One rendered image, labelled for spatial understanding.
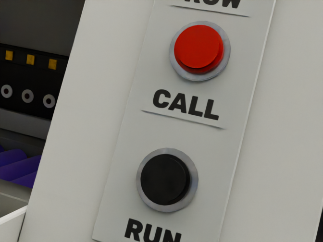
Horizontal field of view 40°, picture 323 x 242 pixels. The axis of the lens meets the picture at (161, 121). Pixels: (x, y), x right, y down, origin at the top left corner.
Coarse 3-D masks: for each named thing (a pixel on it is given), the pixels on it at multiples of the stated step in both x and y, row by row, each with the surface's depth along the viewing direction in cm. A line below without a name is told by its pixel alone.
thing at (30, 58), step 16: (0, 48) 36; (16, 48) 36; (0, 64) 37; (16, 64) 36; (32, 64) 35; (48, 64) 35; (64, 64) 35; (0, 80) 37; (16, 80) 36; (32, 80) 36; (48, 80) 35; (0, 96) 37; (16, 96) 37; (32, 112) 36; (48, 112) 36
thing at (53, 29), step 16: (0, 0) 41; (16, 0) 41; (32, 0) 40; (48, 0) 40; (64, 0) 40; (80, 0) 39; (0, 16) 41; (16, 16) 41; (32, 16) 40; (48, 16) 40; (64, 16) 39; (80, 16) 39; (0, 32) 41; (16, 32) 40; (32, 32) 40; (48, 32) 40; (64, 32) 39; (32, 48) 40; (48, 48) 39; (64, 48) 39; (0, 128) 39; (320, 224) 31; (320, 240) 31
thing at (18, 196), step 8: (0, 184) 24; (8, 184) 25; (16, 184) 25; (0, 192) 23; (8, 192) 24; (16, 192) 24; (24, 192) 24; (0, 200) 23; (8, 200) 23; (16, 200) 23; (24, 200) 23; (0, 208) 23; (8, 208) 23; (16, 208) 23; (0, 216) 23
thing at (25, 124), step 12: (0, 108) 37; (0, 120) 37; (12, 120) 36; (24, 120) 36; (36, 120) 36; (48, 120) 36; (24, 132) 36; (36, 132) 36; (48, 132) 35; (12, 216) 15; (24, 216) 15; (0, 228) 14; (12, 228) 15; (0, 240) 14; (12, 240) 15
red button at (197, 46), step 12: (180, 36) 14; (192, 36) 14; (204, 36) 14; (216, 36) 14; (180, 48) 14; (192, 48) 14; (204, 48) 14; (216, 48) 14; (180, 60) 14; (192, 60) 14; (204, 60) 14; (216, 60) 14; (192, 72) 14; (204, 72) 14
